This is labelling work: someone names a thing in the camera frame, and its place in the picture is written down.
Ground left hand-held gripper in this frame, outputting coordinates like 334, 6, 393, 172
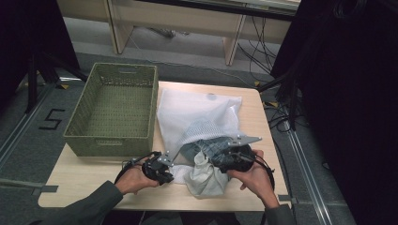
141, 146, 183, 186

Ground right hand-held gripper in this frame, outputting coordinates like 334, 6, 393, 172
212, 134, 263, 174

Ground dark grey-blue garment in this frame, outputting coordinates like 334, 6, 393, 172
179, 136, 252, 164

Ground light grey cloth garment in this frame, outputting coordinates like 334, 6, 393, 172
183, 151, 233, 198

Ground white mesh laundry bag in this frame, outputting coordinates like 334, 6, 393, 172
156, 88, 243, 186

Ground person's left hand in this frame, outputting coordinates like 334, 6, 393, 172
115, 157, 161, 195

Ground person's right hand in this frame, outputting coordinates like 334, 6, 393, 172
226, 149, 281, 209

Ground green woven basket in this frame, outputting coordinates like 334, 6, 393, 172
63, 62, 160, 158

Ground black metal stand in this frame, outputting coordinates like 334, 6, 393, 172
257, 69, 303, 131
25, 52, 89, 114

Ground black curtain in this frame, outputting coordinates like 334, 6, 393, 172
270, 0, 398, 225
0, 0, 81, 106

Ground grey power strip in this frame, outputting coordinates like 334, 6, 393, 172
149, 27, 191, 39

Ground light wooden desk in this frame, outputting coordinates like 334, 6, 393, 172
56, 0, 302, 67

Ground left hand-held gripper cable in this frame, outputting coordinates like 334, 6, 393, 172
114, 151, 158, 186

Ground hand-held gripper cable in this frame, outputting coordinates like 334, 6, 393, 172
114, 151, 158, 186
250, 154, 277, 192

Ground right hand-held gripper cable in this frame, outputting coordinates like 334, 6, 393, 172
250, 154, 277, 192

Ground bundle of black cables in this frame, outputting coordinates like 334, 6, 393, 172
237, 15, 281, 83

